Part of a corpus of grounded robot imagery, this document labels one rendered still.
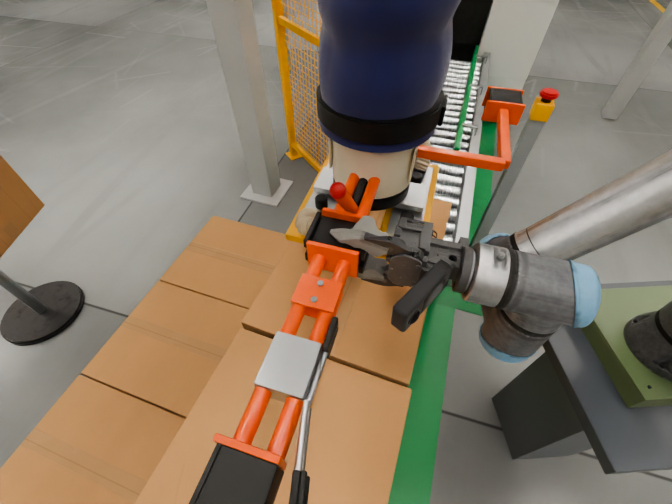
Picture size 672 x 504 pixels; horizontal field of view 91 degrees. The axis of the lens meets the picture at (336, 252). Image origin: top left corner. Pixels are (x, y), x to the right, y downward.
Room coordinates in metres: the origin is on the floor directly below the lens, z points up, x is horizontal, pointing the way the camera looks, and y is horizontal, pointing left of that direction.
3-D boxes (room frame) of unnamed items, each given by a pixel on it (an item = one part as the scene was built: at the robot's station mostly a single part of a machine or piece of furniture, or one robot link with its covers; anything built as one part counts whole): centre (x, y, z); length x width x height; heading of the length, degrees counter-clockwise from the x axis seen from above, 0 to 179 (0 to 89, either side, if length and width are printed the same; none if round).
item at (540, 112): (1.35, -0.86, 0.50); 0.07 x 0.07 x 1.00; 71
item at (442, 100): (0.60, -0.08, 1.35); 0.23 x 0.23 x 0.04
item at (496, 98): (0.81, -0.41, 1.24); 0.09 x 0.08 x 0.05; 73
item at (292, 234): (0.63, 0.01, 1.13); 0.34 x 0.10 x 0.05; 163
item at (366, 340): (0.58, -0.07, 0.74); 0.60 x 0.40 x 0.40; 159
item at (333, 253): (0.36, -0.01, 1.24); 0.10 x 0.08 x 0.06; 73
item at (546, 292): (0.27, -0.30, 1.23); 0.12 x 0.09 x 0.10; 73
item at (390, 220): (0.58, -0.17, 1.13); 0.34 x 0.10 x 0.05; 163
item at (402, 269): (0.33, -0.14, 1.24); 0.12 x 0.09 x 0.08; 73
